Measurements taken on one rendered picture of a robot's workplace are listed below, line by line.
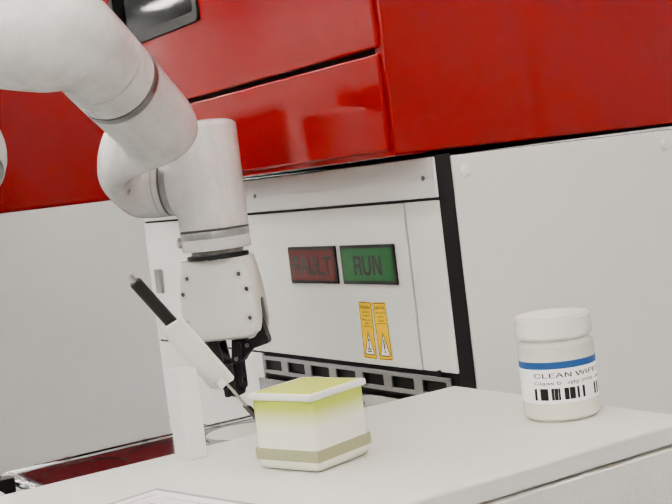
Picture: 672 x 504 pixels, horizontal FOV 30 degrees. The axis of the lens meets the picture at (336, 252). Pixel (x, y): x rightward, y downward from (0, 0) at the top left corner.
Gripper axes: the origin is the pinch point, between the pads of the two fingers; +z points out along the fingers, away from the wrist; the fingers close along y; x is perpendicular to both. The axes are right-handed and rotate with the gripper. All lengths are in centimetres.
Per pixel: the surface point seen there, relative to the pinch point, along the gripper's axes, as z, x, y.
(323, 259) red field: -12.8, 10.1, 10.1
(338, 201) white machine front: -19.9, 7.2, 13.8
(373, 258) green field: -12.8, 2.5, 18.7
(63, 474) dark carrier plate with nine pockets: 8.0, -11.3, -18.4
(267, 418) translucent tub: -3.1, -40.7, 19.6
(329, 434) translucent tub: -1.5, -41.1, 25.2
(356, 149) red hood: -25.7, -5.1, 20.4
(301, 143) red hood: -27.5, 2.7, 11.5
